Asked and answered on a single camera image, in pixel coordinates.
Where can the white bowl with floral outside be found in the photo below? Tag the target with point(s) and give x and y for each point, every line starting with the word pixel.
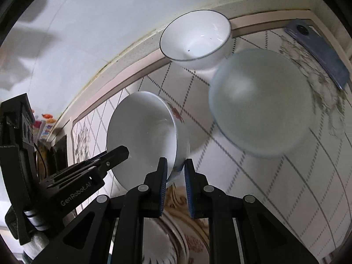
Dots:
pixel 261 102

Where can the plain white bowl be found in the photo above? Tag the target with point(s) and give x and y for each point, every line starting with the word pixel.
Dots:
pixel 150 127

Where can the blue smartphone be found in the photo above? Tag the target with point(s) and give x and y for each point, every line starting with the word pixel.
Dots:
pixel 320 50

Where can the colourful cartoon wall sticker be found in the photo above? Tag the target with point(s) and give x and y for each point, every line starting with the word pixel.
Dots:
pixel 43 125

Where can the floral diamond pattern table mat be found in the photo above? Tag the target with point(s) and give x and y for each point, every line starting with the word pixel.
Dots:
pixel 308 189

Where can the white bowl with dark rim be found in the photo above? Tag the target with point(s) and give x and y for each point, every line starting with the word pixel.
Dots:
pixel 198 40

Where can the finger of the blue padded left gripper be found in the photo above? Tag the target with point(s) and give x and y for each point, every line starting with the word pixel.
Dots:
pixel 109 160

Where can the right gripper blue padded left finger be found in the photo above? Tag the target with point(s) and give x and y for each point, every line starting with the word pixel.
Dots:
pixel 154 197

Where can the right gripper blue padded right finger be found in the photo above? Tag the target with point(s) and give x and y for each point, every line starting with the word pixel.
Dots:
pixel 197 198

